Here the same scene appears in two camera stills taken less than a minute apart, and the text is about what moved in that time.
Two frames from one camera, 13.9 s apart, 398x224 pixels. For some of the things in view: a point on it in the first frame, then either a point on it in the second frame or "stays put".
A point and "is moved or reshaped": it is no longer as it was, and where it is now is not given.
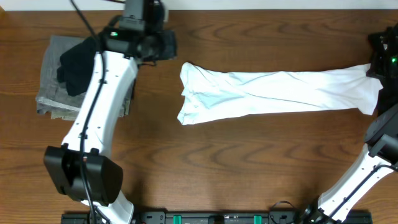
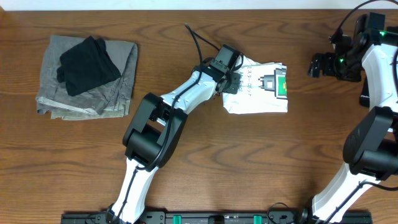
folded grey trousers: [52, 96] stays put
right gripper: [379, 70] -> [328, 58]
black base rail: [209, 218] stays put
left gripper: [167, 45] -> [235, 88]
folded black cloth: [76, 65] stays put
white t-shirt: [209, 96] is moved or reshaped
